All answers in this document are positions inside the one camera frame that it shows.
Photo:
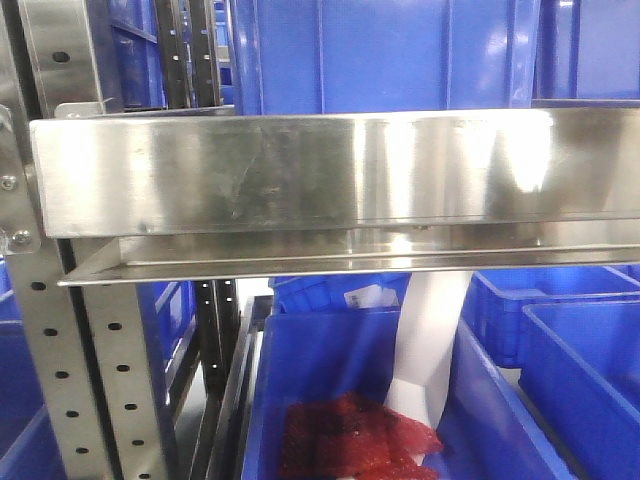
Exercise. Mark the large blue crate top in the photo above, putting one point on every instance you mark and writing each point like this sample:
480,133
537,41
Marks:
321,57

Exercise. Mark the perforated steel shelf post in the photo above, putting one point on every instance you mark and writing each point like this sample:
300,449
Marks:
97,357

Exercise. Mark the stainless steel shelf tray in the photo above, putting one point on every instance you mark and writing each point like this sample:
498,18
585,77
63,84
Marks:
201,197

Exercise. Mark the blue bin rear right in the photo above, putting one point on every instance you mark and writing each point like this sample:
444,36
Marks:
495,299

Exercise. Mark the blue bin rear centre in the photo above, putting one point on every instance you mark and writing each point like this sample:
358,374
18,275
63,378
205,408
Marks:
301,294

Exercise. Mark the blue crate top right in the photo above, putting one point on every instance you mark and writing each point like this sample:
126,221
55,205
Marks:
588,50

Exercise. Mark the blue bin lower left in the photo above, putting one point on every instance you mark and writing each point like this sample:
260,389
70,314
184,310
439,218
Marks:
28,445

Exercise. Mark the blue bin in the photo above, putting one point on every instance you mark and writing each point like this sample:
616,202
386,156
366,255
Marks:
581,371
486,430
495,299
28,445
301,294

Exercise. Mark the red mesh fabric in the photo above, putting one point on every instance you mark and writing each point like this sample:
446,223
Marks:
355,437

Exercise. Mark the blue bin lower centre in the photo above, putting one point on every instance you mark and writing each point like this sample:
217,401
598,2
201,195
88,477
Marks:
486,430

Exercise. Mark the blue bin lower right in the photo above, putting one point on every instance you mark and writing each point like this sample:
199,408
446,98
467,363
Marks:
581,371

